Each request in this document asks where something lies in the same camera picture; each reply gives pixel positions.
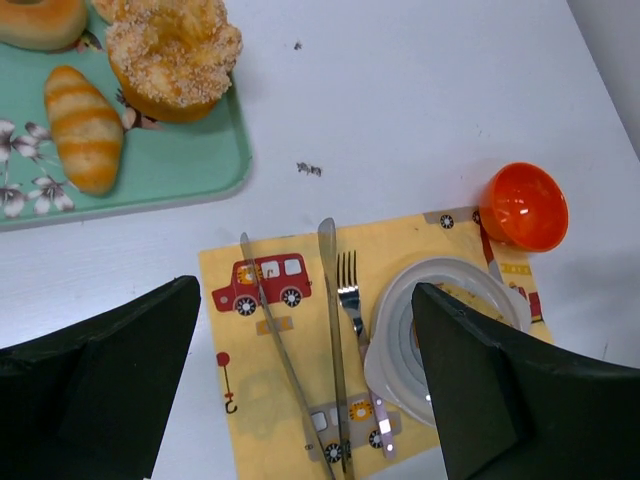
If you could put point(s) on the mint green floral tray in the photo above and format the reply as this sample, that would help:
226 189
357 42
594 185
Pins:
162 165

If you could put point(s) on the fork with pink handle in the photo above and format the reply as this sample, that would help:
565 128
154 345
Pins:
349 297

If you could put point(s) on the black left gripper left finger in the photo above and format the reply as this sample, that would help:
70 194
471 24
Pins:
92 400

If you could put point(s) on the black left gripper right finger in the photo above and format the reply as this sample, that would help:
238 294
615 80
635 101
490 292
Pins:
510 406

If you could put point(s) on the orange bowl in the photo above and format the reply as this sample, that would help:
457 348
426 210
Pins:
523 206

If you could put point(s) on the sugar crusted bundt cake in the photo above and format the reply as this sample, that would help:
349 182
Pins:
172 59

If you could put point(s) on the striped bread roll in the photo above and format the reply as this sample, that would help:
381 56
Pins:
86 130

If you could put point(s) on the yellow car print placemat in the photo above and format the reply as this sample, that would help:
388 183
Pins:
294 387

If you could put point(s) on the orange round bun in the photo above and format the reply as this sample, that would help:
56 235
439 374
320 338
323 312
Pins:
107 7

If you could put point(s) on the toast slice bread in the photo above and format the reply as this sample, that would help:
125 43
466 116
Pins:
474 301

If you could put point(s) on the white plate with blue swirl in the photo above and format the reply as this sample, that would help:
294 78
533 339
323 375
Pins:
393 364

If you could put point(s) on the glazed ring donut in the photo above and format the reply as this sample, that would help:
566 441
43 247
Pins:
42 25

